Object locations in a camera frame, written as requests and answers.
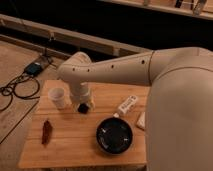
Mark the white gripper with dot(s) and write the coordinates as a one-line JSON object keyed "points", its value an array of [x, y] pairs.
{"points": [[81, 94]]}

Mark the white ceramic cup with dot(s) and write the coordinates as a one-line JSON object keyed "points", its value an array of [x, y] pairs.
{"points": [[57, 96]]}

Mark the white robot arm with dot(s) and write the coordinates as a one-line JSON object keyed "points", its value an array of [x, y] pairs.
{"points": [[179, 108]]}

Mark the black ceramic bowl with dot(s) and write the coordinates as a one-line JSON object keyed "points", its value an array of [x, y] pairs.
{"points": [[114, 135]]}

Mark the black rectangular phone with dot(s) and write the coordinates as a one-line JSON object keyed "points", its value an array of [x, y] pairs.
{"points": [[83, 108]]}

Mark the wooden table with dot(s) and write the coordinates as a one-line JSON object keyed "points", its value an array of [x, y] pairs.
{"points": [[73, 140]]}

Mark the white tube with label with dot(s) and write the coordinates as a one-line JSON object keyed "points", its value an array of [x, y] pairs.
{"points": [[125, 106]]}

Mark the black power adapter box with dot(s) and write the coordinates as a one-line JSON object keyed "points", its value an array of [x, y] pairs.
{"points": [[33, 69]]}

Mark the dark red snack wrapper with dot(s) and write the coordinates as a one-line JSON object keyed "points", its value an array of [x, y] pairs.
{"points": [[47, 132]]}

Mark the white wedge object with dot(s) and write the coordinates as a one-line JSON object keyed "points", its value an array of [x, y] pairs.
{"points": [[141, 121]]}

